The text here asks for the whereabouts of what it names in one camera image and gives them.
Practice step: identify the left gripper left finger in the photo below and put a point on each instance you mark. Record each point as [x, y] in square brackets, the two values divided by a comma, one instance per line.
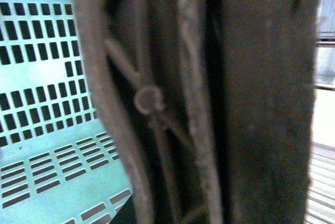
[145, 62]

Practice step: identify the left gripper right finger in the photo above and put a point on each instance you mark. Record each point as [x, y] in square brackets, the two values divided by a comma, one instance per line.
[269, 53]

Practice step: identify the light teal plastic basket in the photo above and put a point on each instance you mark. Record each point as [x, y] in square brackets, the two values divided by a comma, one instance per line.
[58, 164]

